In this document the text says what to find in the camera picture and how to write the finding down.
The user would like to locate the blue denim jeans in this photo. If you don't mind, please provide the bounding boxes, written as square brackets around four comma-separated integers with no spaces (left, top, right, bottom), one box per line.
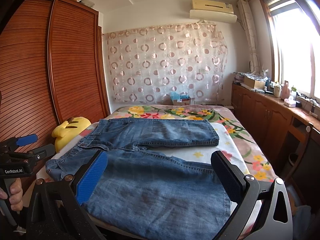
[45,118,232,240]

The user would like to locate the person's left hand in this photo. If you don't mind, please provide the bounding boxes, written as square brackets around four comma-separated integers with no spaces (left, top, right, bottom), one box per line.
[9,178,23,212]

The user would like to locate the yellow pikachu plush toy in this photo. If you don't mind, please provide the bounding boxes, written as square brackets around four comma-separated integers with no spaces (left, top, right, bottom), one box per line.
[52,116,91,153]

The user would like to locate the floral bed cover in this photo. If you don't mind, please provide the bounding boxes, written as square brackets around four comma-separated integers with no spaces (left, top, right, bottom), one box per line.
[106,105,277,181]

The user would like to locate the white strawberry print blanket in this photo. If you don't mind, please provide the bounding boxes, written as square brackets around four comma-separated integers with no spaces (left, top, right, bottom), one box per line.
[36,121,263,238]

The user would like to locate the wooden side cabinet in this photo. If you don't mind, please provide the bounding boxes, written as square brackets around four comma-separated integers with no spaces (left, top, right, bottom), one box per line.
[231,84,319,180]

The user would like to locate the brown louvered wardrobe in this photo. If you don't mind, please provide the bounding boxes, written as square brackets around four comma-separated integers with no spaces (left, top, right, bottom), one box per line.
[1,0,110,147]

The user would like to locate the tissue box with blue pack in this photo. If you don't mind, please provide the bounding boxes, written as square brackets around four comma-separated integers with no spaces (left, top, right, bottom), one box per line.
[170,92,191,106]

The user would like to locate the cardboard box on cabinet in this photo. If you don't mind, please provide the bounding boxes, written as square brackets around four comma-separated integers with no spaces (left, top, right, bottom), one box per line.
[244,76,265,89]

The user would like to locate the white cup on cabinet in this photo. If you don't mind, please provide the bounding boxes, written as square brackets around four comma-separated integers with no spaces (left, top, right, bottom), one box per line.
[273,85,281,98]

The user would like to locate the pink bottle on cabinet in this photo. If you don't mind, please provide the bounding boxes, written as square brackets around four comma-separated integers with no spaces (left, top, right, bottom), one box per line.
[280,80,290,100]

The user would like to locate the circle pattern sheer curtain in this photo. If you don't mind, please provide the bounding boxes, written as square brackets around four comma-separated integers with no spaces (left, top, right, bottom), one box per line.
[104,23,228,104]

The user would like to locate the tied beige window curtain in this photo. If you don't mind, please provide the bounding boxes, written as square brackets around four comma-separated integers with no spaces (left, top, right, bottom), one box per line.
[237,0,260,74]

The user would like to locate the window with wooden frame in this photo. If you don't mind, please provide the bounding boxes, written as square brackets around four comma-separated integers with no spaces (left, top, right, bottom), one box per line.
[260,0,319,100]

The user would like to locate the white wall air conditioner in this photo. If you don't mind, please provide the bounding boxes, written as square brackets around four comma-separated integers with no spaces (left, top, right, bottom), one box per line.
[189,0,238,23]

